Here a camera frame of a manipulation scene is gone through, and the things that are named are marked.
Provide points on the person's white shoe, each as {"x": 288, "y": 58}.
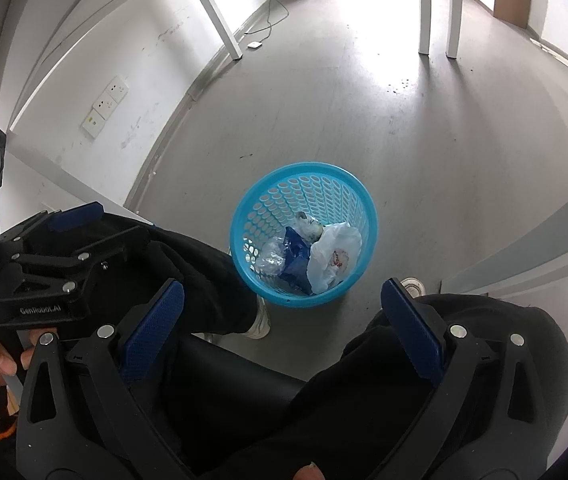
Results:
{"x": 261, "y": 320}
{"x": 412, "y": 287}

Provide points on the person's right white shoe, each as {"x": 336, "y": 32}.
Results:
{"x": 412, "y": 287}

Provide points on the person's leg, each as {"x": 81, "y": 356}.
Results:
{"x": 363, "y": 410}
{"x": 204, "y": 280}

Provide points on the white power adapter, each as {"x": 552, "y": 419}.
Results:
{"x": 255, "y": 45}

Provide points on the black chair seat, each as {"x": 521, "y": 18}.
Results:
{"x": 234, "y": 380}

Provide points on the person's left white shoe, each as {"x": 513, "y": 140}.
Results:
{"x": 261, "y": 320}

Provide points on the blue plastic basket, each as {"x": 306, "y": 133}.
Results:
{"x": 264, "y": 195}

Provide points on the white plastic bag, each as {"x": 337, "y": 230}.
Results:
{"x": 331, "y": 255}

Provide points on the white wall socket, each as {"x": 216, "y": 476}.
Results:
{"x": 104, "y": 108}
{"x": 116, "y": 89}
{"x": 93, "y": 124}

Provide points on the white table leg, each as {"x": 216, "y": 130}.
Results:
{"x": 425, "y": 10}
{"x": 214, "y": 10}
{"x": 454, "y": 15}

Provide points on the person's right hand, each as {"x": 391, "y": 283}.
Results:
{"x": 310, "y": 472}

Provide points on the person's right leg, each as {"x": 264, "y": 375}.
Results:
{"x": 363, "y": 410}

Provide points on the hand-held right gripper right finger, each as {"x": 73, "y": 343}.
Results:
{"x": 411, "y": 330}

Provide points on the person's left leg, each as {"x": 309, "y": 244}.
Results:
{"x": 204, "y": 280}

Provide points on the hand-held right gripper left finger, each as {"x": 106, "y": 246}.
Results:
{"x": 151, "y": 332}

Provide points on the blue tissue packet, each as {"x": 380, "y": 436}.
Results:
{"x": 296, "y": 260}

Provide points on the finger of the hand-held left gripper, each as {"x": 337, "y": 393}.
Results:
{"x": 114, "y": 245}
{"x": 79, "y": 214}

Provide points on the clear plastic wrap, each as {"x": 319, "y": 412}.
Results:
{"x": 271, "y": 260}

